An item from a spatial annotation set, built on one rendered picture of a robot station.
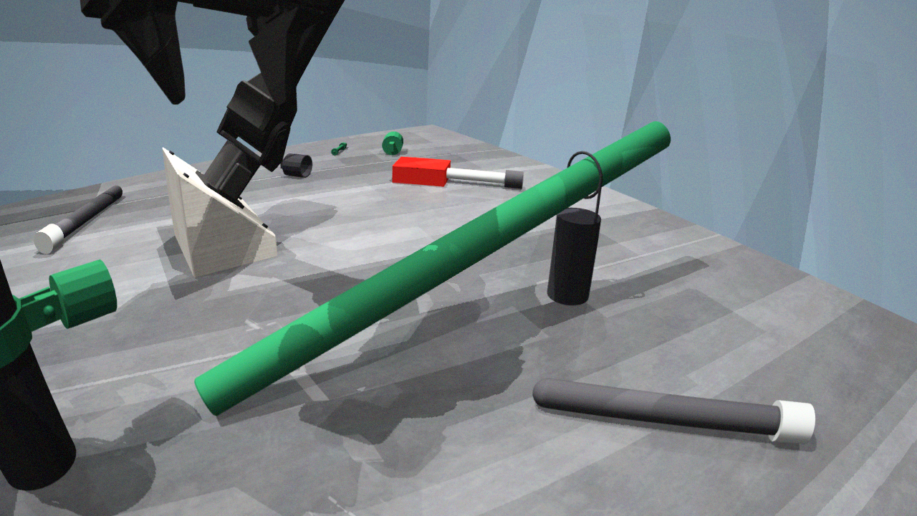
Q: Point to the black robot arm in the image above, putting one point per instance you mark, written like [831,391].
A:
[253,116]

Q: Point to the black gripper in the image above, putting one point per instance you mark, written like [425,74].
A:
[148,28]

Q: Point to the green open-top cup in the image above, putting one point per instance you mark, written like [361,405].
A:
[75,296]

